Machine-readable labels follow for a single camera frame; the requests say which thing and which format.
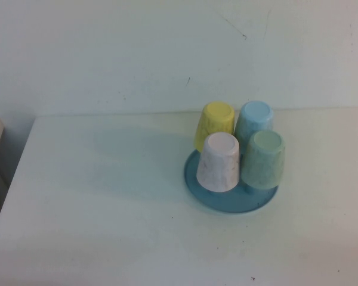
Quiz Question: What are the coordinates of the yellow plastic cup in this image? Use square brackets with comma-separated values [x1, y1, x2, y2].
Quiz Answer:
[193, 101, 236, 153]

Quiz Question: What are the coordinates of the blue cup stand with posts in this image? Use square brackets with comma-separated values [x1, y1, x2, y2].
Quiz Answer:
[183, 147, 280, 215]

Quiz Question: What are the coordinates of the light blue plastic cup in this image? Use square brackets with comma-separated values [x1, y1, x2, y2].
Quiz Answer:
[234, 100, 274, 156]

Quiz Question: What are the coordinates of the green plastic cup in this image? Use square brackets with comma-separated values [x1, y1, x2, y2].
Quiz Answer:
[240, 129, 286, 191]

